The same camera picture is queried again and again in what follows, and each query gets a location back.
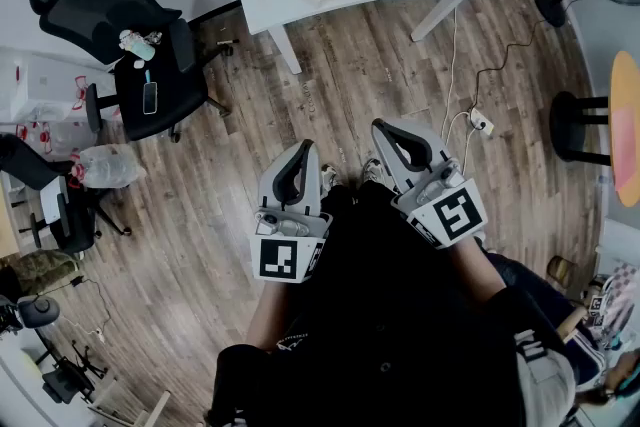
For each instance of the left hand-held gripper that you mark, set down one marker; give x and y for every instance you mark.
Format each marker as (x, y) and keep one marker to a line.
(275, 260)

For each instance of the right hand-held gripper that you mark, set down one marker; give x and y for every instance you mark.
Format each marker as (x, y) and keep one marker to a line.
(457, 215)

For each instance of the person's left forearm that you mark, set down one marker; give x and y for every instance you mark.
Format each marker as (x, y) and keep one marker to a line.
(267, 315)

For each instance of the person's right forearm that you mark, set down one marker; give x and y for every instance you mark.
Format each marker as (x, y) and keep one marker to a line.
(475, 270)

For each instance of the large black office chair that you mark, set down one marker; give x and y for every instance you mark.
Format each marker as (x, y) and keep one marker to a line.
(90, 0)

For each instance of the person's left shoe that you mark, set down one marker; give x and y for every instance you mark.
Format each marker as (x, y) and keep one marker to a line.
(329, 175)

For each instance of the person's shoe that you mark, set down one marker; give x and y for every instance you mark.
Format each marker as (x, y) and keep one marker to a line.
(329, 175)
(375, 172)

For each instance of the person's right shoe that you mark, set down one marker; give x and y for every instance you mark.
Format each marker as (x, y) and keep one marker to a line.
(375, 172)

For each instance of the white power strip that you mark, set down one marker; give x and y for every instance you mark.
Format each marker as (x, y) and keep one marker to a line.
(481, 121)

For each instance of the white desk leg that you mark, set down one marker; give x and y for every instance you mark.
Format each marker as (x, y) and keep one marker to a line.
(440, 15)
(287, 50)

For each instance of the person's black clothing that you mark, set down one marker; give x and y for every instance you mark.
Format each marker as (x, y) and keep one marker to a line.
(375, 315)

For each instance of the black stool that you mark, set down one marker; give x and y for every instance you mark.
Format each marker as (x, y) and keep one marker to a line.
(567, 125)

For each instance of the smartphone with light case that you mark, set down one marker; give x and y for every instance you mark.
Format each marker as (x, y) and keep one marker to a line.
(150, 98)

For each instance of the clear plastic bag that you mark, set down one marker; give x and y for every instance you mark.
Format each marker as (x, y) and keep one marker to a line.
(110, 167)

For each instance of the plush toy bundle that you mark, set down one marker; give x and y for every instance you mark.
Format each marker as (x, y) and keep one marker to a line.
(137, 45)

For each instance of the round orange table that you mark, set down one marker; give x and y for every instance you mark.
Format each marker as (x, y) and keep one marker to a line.
(625, 140)

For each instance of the pink checkered bag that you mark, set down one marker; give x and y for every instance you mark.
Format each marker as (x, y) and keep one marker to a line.
(622, 300)

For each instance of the grey striped garment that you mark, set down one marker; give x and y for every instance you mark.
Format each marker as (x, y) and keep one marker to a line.
(545, 380)

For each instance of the camouflage jacket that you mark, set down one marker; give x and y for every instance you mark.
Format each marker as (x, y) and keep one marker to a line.
(45, 270)

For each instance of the pile of red-print packaging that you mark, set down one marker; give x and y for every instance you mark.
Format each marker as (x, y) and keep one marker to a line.
(45, 90)

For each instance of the light wooden desk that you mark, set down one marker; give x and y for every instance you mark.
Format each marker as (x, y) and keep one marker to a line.
(6, 225)

